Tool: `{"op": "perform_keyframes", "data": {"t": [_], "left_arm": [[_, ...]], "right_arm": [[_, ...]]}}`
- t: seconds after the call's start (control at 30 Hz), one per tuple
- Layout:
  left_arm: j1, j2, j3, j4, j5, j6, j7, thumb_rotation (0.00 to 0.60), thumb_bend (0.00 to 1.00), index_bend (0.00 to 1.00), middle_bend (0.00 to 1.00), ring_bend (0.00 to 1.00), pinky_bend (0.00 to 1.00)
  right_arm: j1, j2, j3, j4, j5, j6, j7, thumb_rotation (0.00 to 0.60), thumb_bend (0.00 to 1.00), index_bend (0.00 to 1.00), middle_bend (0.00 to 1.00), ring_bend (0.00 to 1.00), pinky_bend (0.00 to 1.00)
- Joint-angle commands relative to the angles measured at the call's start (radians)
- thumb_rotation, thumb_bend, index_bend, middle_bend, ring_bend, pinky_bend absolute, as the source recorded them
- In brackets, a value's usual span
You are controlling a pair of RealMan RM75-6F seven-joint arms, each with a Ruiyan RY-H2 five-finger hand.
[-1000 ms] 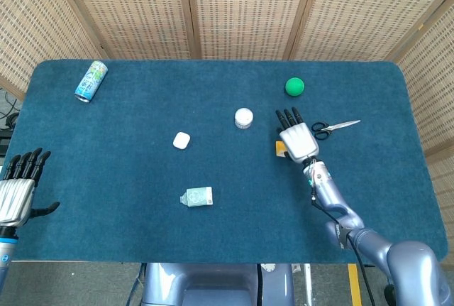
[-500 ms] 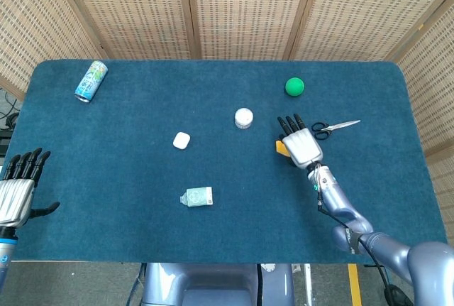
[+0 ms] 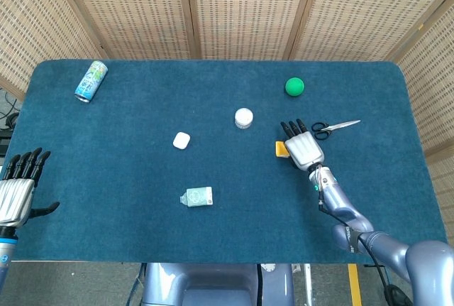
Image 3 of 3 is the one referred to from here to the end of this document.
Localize black cables and equipment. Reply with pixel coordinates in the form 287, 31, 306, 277
0, 87, 23, 156

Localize blue green drink can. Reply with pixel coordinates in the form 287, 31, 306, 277
74, 60, 109, 104

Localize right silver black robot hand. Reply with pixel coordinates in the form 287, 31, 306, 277
280, 118, 326, 172

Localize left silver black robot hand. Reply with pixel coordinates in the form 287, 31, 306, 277
0, 147, 61, 229

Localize small green white carton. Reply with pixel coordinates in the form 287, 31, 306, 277
179, 186, 214, 208

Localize grey-blue robot torso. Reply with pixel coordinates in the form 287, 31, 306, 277
140, 262, 296, 306

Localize woven folding screen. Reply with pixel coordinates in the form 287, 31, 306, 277
0, 0, 454, 222

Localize green ball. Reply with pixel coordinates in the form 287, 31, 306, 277
284, 77, 306, 98

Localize white earbuds case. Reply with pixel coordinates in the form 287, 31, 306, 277
172, 131, 192, 151

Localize black handled scissors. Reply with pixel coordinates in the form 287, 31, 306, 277
311, 119, 362, 141

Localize white round jar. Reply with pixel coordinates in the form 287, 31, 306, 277
234, 107, 255, 130

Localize blue table mat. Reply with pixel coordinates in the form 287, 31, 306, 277
4, 58, 448, 265

